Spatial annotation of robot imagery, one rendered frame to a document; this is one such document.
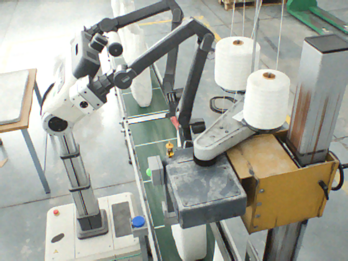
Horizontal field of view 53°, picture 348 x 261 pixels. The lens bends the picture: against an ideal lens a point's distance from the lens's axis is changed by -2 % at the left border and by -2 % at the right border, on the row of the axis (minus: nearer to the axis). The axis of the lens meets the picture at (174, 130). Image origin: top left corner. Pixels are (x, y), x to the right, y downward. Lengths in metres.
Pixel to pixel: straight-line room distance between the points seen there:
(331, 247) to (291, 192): 1.48
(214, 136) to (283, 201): 0.37
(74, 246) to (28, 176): 1.19
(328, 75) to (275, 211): 0.56
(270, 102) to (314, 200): 0.55
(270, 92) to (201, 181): 0.39
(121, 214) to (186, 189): 1.41
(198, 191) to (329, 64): 0.58
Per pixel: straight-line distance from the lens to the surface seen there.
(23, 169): 3.62
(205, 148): 1.26
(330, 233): 2.94
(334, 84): 1.26
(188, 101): 1.59
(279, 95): 1.12
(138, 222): 1.78
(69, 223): 2.65
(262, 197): 1.36
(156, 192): 2.53
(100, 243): 2.48
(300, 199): 1.48
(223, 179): 1.27
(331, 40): 1.26
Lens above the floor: 2.24
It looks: 37 degrees down
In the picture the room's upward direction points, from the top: 4 degrees counter-clockwise
